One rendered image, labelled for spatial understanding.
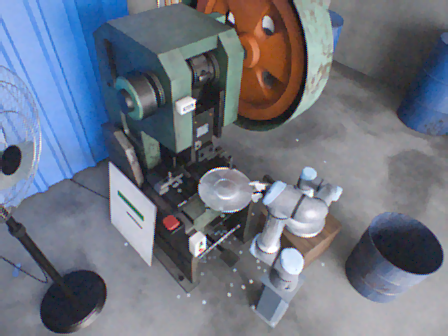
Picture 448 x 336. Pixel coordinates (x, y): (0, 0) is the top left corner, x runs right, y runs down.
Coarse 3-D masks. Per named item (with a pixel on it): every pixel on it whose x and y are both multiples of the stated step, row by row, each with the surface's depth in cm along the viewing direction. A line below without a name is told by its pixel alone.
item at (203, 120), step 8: (200, 104) 144; (208, 104) 146; (200, 112) 142; (208, 112) 145; (200, 120) 144; (208, 120) 148; (200, 128) 147; (208, 128) 152; (200, 136) 151; (208, 136) 156; (200, 144) 153; (208, 144) 156; (184, 152) 159; (200, 152) 154; (208, 152) 159; (192, 160) 158; (200, 160) 158
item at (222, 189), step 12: (228, 168) 171; (204, 180) 164; (216, 180) 165; (228, 180) 165; (240, 180) 166; (204, 192) 159; (216, 192) 159; (228, 192) 159; (240, 192) 161; (252, 192) 161; (216, 204) 154; (228, 204) 155; (240, 204) 156
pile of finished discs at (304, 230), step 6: (288, 222) 198; (294, 222) 198; (318, 222) 199; (324, 222) 199; (288, 228) 195; (294, 228) 195; (300, 228) 195; (306, 228) 195; (312, 228) 196; (318, 228) 196; (294, 234) 195; (300, 234) 193; (306, 234) 192; (312, 234) 193
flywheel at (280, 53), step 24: (216, 0) 151; (240, 0) 140; (264, 0) 131; (288, 0) 120; (240, 24) 147; (288, 24) 124; (264, 48) 144; (288, 48) 134; (288, 72) 140; (240, 96) 173; (264, 96) 159; (288, 96) 143; (264, 120) 163
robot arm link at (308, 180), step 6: (306, 168) 158; (312, 168) 159; (300, 174) 161; (306, 174) 155; (312, 174) 155; (300, 180) 160; (306, 180) 157; (312, 180) 156; (318, 180) 155; (300, 186) 161; (306, 186) 159; (312, 186) 156
